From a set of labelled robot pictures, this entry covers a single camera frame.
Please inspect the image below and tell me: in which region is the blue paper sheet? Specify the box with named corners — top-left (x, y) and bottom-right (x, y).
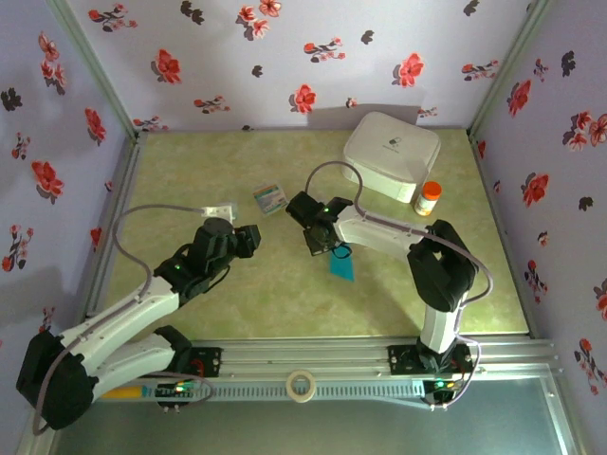
top-left (328, 244), bottom-right (357, 284)

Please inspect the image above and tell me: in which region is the small printed card packet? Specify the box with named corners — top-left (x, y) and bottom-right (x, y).
top-left (251, 183), bottom-right (289, 218)

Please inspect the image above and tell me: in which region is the white zip case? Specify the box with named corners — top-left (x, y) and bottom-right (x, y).
top-left (341, 111), bottom-right (442, 205)

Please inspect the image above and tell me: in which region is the orange cap pill bottle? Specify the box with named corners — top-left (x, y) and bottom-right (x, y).
top-left (413, 180), bottom-right (444, 218)

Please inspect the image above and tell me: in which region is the white tape roll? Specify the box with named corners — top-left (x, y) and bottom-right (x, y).
top-left (285, 369), bottom-right (318, 404)

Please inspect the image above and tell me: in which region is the left gripper thin black cable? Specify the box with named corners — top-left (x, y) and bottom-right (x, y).
top-left (207, 264), bottom-right (234, 291)

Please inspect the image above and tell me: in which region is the left arm grey cable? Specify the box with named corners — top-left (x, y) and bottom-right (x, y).
top-left (30, 203), bottom-right (214, 437)

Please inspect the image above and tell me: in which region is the left aluminium side rail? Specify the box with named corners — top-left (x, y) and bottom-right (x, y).
top-left (70, 132), bottom-right (148, 345)

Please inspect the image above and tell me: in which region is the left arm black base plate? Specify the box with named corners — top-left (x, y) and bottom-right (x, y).
top-left (188, 345), bottom-right (223, 379)

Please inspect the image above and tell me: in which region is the aluminium front frame rail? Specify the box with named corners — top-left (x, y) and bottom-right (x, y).
top-left (46, 336), bottom-right (563, 380)

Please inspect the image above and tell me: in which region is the teal rake yellow handle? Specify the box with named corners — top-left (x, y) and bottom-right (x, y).
top-left (101, 386), bottom-right (146, 400)

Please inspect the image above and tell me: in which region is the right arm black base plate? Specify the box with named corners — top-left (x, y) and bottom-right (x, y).
top-left (387, 344), bottom-right (475, 376)

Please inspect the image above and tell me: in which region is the grey slotted cable duct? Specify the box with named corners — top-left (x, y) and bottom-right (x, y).
top-left (141, 381), bottom-right (431, 405)

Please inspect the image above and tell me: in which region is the left aluminium corner post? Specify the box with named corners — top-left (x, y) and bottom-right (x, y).
top-left (46, 0), bottom-right (146, 141)

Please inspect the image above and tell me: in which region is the aluminium corner post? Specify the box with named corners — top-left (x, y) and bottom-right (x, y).
top-left (46, 0), bottom-right (146, 141)
top-left (467, 0), bottom-right (556, 138)

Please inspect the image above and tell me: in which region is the right aluminium corner post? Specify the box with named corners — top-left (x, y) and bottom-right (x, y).
top-left (467, 0), bottom-right (556, 138)

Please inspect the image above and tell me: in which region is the aluminium lower frame bar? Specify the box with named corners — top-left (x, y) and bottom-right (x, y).
top-left (540, 378), bottom-right (588, 455)
top-left (13, 424), bottom-right (63, 455)

